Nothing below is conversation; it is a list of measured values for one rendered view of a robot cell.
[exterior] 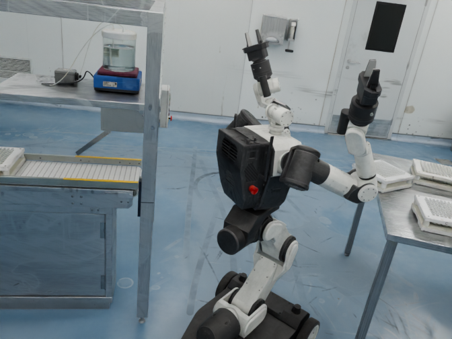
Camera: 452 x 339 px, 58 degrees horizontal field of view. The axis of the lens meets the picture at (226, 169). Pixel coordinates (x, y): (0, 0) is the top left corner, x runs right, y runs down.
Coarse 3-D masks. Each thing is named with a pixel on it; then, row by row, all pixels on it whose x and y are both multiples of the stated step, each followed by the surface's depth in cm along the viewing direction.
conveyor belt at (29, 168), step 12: (24, 168) 202; (36, 168) 204; (48, 168) 206; (60, 168) 207; (72, 168) 209; (84, 168) 210; (96, 168) 212; (108, 168) 214; (120, 168) 215; (132, 168) 217; (132, 180) 204
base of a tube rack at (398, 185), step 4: (380, 184) 224; (388, 184) 225; (392, 184) 226; (396, 184) 227; (400, 184) 227; (404, 184) 228; (408, 184) 230; (380, 188) 221; (384, 188) 220; (388, 188) 221; (392, 188) 223; (396, 188) 225; (400, 188) 227
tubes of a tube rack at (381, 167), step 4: (376, 164) 237; (380, 164) 237; (384, 164) 238; (376, 168) 230; (380, 168) 231; (384, 168) 234; (388, 168) 233; (392, 168) 234; (384, 172) 226; (388, 172) 228; (392, 172) 228; (396, 172) 228
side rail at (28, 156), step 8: (48, 160) 212; (56, 160) 213; (64, 160) 214; (72, 160) 214; (80, 160) 215; (88, 160) 215; (96, 160) 216; (104, 160) 216; (112, 160) 217; (120, 160) 217; (128, 160) 218; (136, 160) 219
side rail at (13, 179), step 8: (0, 176) 185; (8, 176) 185; (16, 176) 186; (24, 176) 187; (48, 184) 189; (56, 184) 190; (64, 184) 190; (72, 184) 191; (80, 184) 191; (88, 184) 192; (96, 184) 192; (104, 184) 193; (112, 184) 193; (120, 184) 194; (128, 184) 194; (136, 184) 195
